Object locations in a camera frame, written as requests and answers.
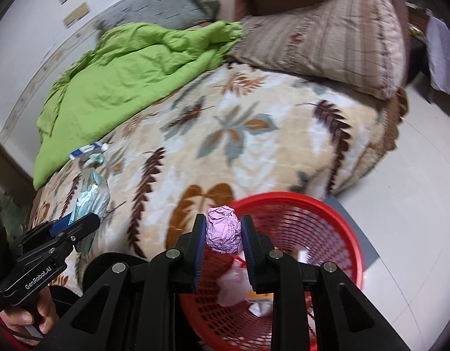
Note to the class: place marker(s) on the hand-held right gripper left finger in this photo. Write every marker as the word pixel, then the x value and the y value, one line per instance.
pixel 200 252

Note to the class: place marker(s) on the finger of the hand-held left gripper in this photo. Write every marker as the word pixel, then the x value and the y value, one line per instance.
pixel 62 225
pixel 86 226

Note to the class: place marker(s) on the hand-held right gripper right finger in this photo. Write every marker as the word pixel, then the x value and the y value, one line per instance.
pixel 248 256

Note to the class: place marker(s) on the silver foil packet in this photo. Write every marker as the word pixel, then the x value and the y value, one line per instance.
pixel 93 197

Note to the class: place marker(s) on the pink foil wrapper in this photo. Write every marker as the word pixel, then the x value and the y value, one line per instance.
pixel 223 230

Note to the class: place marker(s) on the red plastic basket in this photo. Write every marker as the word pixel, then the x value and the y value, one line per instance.
pixel 301 219

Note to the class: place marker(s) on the person's left hand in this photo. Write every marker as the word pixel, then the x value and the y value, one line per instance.
pixel 45 310

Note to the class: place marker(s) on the white plastic bag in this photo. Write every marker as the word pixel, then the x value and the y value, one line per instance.
pixel 232 285

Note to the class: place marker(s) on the white crumpled paper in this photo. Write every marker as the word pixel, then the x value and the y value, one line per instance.
pixel 261 305

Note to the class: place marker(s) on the white paper scrap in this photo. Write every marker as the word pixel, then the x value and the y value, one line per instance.
pixel 305 255

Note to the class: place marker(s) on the white sock green edge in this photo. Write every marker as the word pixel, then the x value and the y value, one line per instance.
pixel 95 159

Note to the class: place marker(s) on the blue white small box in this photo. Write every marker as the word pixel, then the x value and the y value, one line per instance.
pixel 88 150

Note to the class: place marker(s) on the grey floor mat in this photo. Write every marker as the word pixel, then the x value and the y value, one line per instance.
pixel 367 252

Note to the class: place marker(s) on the green quilt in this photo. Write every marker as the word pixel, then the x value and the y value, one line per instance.
pixel 119 80

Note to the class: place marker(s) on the striped brown pillow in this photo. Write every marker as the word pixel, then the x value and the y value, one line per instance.
pixel 320 44

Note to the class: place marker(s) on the grey quilted pillow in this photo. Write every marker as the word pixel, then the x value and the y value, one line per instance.
pixel 163 3

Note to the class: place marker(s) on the white hanging cloth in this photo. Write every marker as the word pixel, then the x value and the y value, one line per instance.
pixel 444 58

